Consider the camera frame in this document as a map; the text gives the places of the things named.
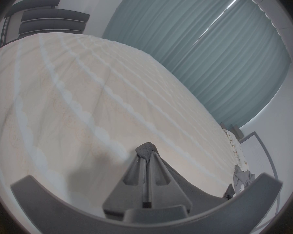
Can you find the grey bedside table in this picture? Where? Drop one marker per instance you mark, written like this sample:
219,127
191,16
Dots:
235,130

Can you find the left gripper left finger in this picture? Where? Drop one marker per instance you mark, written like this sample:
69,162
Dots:
122,199

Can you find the black T-shirt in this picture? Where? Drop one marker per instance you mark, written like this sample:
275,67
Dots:
145,148

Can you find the white printed pillow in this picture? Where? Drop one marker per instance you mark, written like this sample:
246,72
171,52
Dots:
236,150

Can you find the black chest of drawers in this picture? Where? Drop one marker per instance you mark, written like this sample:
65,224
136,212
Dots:
51,23

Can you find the blue-green curtain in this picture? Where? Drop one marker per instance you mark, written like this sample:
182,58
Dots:
234,69
173,21

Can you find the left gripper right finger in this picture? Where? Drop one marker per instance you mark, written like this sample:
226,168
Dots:
171,196

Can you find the pile of clothes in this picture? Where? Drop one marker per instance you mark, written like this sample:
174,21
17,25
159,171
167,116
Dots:
244,177

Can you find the bed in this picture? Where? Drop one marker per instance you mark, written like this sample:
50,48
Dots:
63,94

